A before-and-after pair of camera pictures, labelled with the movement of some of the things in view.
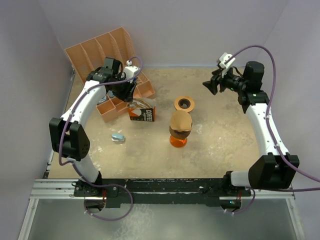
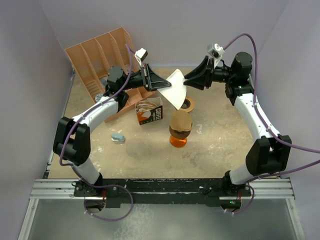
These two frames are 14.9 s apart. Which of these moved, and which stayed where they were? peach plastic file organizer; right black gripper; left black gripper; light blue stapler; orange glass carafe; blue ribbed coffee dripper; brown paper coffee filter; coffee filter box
Moved: coffee filter box; left black gripper; right black gripper
Stayed: brown paper coffee filter; orange glass carafe; peach plastic file organizer; light blue stapler; blue ribbed coffee dripper
